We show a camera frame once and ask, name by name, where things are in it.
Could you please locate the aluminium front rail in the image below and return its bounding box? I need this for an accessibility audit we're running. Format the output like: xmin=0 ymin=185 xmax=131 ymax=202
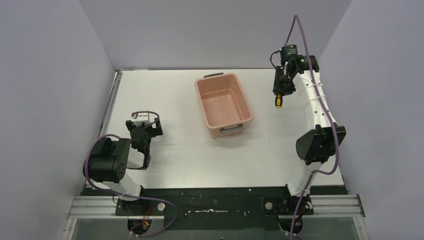
xmin=61 ymin=194 xmax=370 ymax=240

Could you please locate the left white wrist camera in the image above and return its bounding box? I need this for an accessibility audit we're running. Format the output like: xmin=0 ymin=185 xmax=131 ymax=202
xmin=132 ymin=110 xmax=150 ymax=125

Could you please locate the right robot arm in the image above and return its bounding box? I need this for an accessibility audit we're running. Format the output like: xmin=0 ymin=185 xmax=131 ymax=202
xmin=272 ymin=44 xmax=346 ymax=214

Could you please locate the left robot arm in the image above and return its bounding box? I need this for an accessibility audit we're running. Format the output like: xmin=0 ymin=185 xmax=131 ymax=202
xmin=83 ymin=117 xmax=163 ymax=215

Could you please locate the yellow black screwdriver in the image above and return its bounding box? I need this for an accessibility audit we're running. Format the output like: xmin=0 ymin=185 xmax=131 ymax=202
xmin=275 ymin=93 xmax=283 ymax=109

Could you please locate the aluminium rail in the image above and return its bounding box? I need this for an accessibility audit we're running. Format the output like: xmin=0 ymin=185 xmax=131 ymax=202
xmin=61 ymin=194 xmax=370 ymax=240
xmin=99 ymin=70 xmax=123 ymax=136

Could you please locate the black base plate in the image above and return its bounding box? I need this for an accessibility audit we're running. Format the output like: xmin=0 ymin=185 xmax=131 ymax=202
xmin=81 ymin=186 xmax=349 ymax=232

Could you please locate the aluminium left side rail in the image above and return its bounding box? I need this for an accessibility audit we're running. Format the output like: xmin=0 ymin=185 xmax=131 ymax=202
xmin=99 ymin=70 xmax=123 ymax=136

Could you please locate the pink plastic bin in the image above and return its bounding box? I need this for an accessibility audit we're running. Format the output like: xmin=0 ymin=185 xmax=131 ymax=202
xmin=194 ymin=72 xmax=254 ymax=139

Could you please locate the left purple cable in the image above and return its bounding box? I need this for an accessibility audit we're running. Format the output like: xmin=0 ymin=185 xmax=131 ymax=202
xmin=84 ymin=110 xmax=179 ymax=239

